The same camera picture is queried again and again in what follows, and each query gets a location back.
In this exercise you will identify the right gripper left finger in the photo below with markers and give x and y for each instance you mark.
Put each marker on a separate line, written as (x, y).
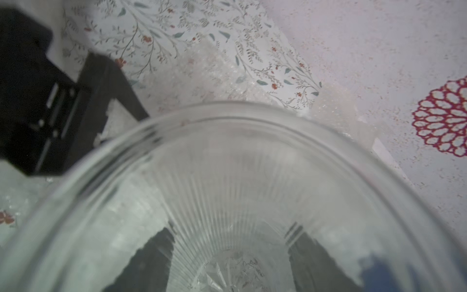
(148, 270)

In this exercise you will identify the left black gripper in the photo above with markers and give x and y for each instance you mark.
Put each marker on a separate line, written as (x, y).
(35, 100)

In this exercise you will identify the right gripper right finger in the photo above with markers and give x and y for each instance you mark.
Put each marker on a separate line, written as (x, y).
(314, 270)

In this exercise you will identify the clear glass vase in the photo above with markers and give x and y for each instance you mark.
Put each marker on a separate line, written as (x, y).
(236, 184)

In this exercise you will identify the blue tape dispenser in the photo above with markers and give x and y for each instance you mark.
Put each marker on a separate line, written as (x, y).
(378, 277)

